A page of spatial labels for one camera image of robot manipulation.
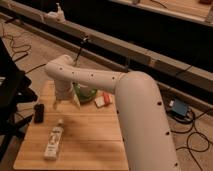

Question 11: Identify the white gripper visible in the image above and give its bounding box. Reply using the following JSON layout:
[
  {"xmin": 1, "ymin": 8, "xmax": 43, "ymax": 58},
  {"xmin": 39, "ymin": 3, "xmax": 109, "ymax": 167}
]
[{"xmin": 52, "ymin": 80, "xmax": 81, "ymax": 110}]

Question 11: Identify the clear plastic bottle white label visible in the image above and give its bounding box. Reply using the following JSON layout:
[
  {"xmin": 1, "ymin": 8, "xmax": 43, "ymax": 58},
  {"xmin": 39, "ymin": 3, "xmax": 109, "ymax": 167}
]
[{"xmin": 44, "ymin": 119, "xmax": 64, "ymax": 160}]

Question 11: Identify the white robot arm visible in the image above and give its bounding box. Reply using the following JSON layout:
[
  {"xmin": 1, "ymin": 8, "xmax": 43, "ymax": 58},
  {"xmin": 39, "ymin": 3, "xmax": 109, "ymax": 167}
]
[{"xmin": 45, "ymin": 55, "xmax": 181, "ymax": 171}]

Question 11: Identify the green plate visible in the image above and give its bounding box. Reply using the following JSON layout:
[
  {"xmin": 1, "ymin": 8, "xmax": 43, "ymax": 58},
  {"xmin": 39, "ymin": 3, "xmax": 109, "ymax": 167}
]
[{"xmin": 73, "ymin": 83, "xmax": 97, "ymax": 104}]

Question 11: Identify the black small device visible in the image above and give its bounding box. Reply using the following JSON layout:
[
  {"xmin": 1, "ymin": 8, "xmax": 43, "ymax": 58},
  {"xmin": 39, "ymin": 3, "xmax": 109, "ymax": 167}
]
[{"xmin": 34, "ymin": 104, "xmax": 44, "ymax": 123}]

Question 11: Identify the orange and white small carton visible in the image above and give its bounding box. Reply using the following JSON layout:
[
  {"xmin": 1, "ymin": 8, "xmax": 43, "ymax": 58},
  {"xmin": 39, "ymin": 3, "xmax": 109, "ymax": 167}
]
[{"xmin": 95, "ymin": 92, "xmax": 112, "ymax": 108}]

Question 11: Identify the black chair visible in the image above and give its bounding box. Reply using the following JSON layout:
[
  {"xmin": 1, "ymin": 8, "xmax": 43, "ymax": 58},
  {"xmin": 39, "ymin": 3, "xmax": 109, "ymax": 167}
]
[{"xmin": 0, "ymin": 38, "xmax": 38, "ymax": 161}]

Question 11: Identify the white object on beam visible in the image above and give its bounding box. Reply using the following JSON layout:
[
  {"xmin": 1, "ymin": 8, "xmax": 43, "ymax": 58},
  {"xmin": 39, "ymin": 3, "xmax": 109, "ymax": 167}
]
[{"xmin": 45, "ymin": 3, "xmax": 66, "ymax": 23}]

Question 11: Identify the blue box on floor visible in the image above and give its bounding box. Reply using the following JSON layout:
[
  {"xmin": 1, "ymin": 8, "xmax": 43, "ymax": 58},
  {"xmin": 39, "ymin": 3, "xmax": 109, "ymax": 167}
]
[{"xmin": 169, "ymin": 99, "xmax": 189, "ymax": 117}]

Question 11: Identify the black cable on floor left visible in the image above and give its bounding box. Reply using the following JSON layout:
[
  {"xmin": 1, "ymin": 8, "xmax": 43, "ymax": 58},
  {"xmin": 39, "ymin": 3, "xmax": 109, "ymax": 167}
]
[{"xmin": 0, "ymin": 23, "xmax": 90, "ymax": 76}]

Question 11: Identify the black cable on floor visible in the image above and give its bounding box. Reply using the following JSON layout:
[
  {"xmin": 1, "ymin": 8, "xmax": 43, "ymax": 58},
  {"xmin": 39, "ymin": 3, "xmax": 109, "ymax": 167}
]
[
  {"xmin": 0, "ymin": 23, "xmax": 90, "ymax": 76},
  {"xmin": 166, "ymin": 106, "xmax": 213, "ymax": 171}
]

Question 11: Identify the black cable on floor right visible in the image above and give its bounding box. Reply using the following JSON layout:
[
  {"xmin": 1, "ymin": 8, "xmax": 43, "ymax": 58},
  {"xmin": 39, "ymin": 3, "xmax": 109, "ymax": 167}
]
[{"xmin": 166, "ymin": 106, "xmax": 213, "ymax": 171}]

